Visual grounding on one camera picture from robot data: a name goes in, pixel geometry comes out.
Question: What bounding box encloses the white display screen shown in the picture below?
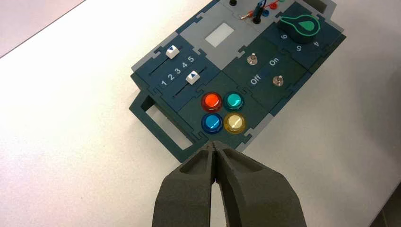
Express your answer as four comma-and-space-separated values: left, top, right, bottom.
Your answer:
204, 22, 235, 48

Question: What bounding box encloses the red round push button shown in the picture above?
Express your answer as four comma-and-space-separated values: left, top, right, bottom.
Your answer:
200, 91, 224, 114

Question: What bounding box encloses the green round push button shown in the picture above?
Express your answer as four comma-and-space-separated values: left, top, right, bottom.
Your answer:
223, 91, 245, 112

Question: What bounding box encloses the yellow round push button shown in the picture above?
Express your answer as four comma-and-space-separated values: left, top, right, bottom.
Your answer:
223, 112, 247, 135

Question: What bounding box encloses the dark modular task board box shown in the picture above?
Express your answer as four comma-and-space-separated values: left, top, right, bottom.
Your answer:
129, 0, 347, 164

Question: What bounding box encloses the white slider knob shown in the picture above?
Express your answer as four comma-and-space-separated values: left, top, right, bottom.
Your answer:
185, 70, 201, 85
165, 44, 180, 60

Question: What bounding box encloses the blue round push button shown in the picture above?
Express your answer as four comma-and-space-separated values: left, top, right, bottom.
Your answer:
201, 113, 224, 135

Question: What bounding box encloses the black jumper wire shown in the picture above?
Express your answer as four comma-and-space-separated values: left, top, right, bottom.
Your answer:
228, 0, 264, 25

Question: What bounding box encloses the green rotary dial knob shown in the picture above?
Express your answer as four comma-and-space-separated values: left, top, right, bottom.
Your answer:
279, 14, 321, 44

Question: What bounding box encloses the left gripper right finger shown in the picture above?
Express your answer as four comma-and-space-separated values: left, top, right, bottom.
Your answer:
214, 141, 308, 227

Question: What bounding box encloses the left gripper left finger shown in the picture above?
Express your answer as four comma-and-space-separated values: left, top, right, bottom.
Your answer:
152, 141, 218, 227

